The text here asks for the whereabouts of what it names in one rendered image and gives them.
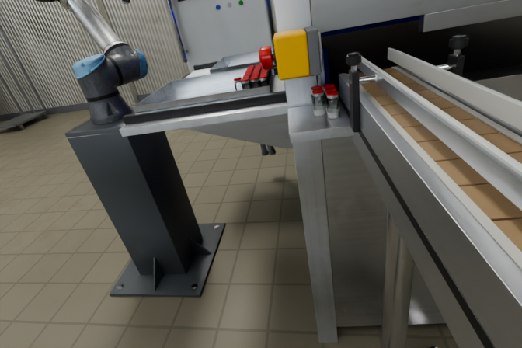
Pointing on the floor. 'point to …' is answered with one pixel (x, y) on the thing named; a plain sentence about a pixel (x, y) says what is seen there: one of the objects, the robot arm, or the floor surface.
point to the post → (287, 1)
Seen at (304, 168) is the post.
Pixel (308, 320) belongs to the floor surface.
